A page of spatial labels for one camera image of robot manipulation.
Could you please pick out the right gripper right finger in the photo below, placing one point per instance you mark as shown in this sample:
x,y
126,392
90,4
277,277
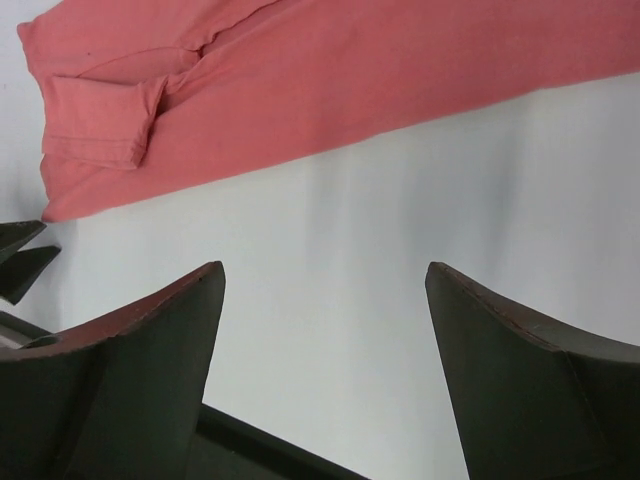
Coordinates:
x,y
533,397

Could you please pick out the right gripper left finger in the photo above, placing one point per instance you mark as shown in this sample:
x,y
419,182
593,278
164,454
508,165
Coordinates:
x,y
117,397

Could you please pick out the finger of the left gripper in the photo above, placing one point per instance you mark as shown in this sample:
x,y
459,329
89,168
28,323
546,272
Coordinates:
x,y
14,235
20,271

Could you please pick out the salmon t shirt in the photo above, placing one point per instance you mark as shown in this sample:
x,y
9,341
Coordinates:
x,y
145,98

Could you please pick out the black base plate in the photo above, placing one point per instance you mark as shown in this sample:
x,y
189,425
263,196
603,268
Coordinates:
x,y
226,448

